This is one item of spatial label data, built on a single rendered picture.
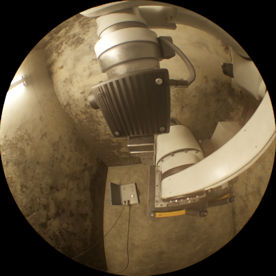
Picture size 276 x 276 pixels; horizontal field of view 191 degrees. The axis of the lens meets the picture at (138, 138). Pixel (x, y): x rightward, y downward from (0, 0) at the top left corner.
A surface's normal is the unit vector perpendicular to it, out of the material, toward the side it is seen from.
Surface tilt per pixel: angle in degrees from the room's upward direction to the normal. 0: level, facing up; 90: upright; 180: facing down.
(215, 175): 48
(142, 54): 90
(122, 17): 90
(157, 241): 0
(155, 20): 90
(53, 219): 90
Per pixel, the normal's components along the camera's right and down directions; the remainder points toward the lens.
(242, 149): -0.86, -0.41
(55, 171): 0.98, -0.18
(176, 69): 0.04, 0.69
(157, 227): -0.20, -0.70
